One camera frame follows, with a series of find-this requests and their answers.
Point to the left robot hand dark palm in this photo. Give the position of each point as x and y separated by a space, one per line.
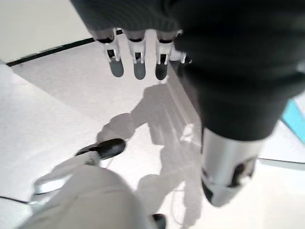
233 59

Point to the teal panel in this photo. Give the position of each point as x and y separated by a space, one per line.
295 119

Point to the black robot foot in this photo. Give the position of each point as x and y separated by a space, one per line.
108 147
159 220

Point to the black baseboard strip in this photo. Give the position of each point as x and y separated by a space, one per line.
47 50

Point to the silver robot leg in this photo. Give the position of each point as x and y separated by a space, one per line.
90 198

